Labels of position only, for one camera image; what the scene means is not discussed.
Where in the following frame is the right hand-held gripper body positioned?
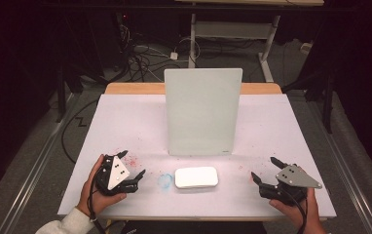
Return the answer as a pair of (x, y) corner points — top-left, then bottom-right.
(257, 163), (323, 208)

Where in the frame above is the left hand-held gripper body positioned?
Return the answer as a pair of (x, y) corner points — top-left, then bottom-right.
(93, 154), (140, 197)

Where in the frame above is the white eraser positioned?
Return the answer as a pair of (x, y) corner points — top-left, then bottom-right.
(173, 166), (220, 190)

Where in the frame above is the small whiteboard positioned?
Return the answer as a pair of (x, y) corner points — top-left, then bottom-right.
(164, 67), (244, 157)

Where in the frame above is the person's left hand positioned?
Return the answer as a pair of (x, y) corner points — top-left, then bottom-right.
(76, 153), (128, 217)

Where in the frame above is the person's right hand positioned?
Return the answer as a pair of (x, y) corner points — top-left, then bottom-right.
(268, 187), (320, 229)

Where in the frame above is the large white paper sheet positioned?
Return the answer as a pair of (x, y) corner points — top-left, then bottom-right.
(56, 93), (338, 219)

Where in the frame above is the wooden table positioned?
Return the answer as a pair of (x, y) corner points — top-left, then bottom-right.
(85, 82), (329, 223)

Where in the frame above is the black metal stand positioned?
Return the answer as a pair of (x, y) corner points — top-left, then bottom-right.
(280, 62), (337, 135)
(55, 62), (85, 124)

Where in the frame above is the white power strip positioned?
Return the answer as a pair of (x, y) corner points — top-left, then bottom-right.
(299, 41), (316, 56)

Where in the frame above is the right hand-held gripper black cable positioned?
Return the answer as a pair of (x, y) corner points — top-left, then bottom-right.
(279, 187), (309, 234)

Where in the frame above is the hand-held gripper black cable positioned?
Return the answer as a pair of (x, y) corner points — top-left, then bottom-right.
(279, 187), (309, 234)
(87, 174), (108, 234)

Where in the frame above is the left hand-held gripper black cable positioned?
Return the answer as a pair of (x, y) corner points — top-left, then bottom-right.
(87, 174), (108, 234)

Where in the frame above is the metal floor rail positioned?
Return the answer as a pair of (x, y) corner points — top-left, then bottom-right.
(0, 93), (82, 234)
(305, 98), (372, 234)

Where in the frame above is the long black floor cable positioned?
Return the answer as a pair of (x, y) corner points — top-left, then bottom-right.
(60, 98), (99, 165)

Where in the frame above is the tangle of floor cables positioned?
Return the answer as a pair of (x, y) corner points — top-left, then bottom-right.
(114, 13), (202, 83)

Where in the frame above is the white metal desk frame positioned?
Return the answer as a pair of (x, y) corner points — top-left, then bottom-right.
(173, 0), (325, 83)

